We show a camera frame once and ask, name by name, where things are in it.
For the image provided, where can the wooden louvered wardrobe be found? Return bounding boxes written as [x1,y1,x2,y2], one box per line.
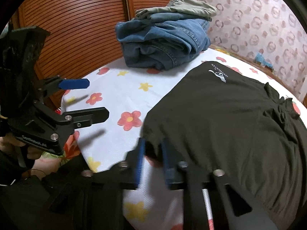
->
[9,0,191,111]

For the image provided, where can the left hand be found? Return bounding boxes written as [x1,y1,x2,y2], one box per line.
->
[1,134,43,160]

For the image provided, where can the floral pink blanket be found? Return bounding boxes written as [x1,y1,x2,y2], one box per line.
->
[29,131,81,179]

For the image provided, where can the pink circle-pattern curtain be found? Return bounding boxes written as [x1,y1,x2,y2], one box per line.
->
[199,0,306,101]

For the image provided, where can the blue denim jeans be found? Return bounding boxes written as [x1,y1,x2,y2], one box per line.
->
[115,13,211,70]

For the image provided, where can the blue box by curtain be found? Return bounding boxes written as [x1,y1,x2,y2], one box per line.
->
[254,53,273,71]

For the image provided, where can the white floral bed sheet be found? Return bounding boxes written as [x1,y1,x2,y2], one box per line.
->
[62,49,306,229]

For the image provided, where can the grey-green folded pants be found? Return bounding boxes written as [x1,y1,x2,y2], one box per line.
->
[135,0,218,20]

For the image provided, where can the black pants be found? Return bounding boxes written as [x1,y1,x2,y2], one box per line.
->
[142,61,306,229]

